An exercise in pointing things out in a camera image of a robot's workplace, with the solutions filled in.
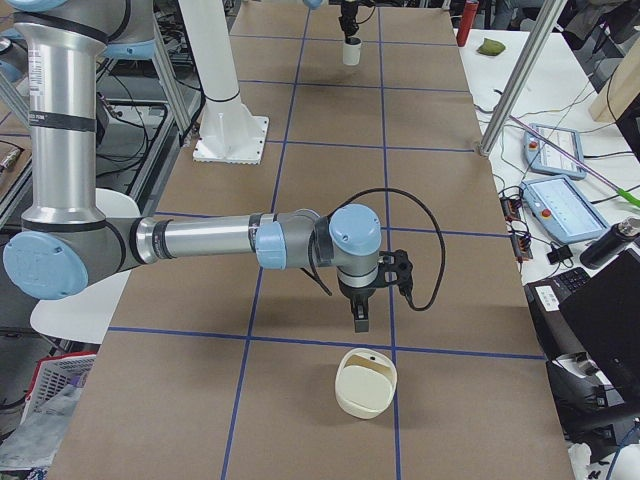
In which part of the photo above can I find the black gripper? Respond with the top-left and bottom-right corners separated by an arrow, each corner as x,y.
338,279 -> 376,333
339,0 -> 358,42

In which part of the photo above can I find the white ceramic cup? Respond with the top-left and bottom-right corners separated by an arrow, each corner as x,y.
342,37 -> 362,67

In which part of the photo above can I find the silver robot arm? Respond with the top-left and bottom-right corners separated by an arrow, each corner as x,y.
3,1 -> 383,333
303,0 -> 359,43

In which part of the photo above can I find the cream plastic basket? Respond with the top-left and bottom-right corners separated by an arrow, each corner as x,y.
334,348 -> 398,420

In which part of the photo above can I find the red cylinder bottle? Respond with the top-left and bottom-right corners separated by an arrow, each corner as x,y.
456,0 -> 479,47

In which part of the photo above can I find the green bean bag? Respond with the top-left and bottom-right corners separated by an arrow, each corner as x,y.
476,38 -> 506,57

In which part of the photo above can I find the black keyboard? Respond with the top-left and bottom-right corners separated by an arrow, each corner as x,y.
551,267 -> 591,301

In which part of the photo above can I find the near teach pendant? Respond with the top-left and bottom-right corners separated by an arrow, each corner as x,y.
520,175 -> 610,244

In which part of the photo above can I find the teach pendant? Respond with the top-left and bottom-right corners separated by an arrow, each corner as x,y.
520,175 -> 610,244
523,123 -> 587,180

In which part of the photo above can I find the far teach pendant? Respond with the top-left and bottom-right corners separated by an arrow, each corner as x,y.
523,123 -> 587,180

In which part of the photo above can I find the black monitor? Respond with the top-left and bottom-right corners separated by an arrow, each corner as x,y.
559,248 -> 639,400

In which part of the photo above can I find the black water bottle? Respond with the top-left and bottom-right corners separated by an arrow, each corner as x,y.
579,217 -> 639,269

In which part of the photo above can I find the white plastic chair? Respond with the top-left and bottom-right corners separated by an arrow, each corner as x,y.
29,187 -> 142,346

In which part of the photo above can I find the grabber reach tool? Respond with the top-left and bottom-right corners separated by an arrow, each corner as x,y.
509,115 -> 639,207

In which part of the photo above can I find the white laundry basket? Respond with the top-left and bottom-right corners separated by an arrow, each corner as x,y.
20,352 -> 97,424

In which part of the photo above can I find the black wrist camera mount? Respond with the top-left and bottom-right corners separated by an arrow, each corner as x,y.
373,249 -> 413,299

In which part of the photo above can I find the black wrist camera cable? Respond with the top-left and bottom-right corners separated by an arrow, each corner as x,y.
299,187 -> 447,312

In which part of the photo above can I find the white camera pedestal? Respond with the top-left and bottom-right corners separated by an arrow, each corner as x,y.
179,0 -> 269,164

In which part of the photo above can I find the aluminium frame post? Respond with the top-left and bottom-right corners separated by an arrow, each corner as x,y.
478,0 -> 567,157

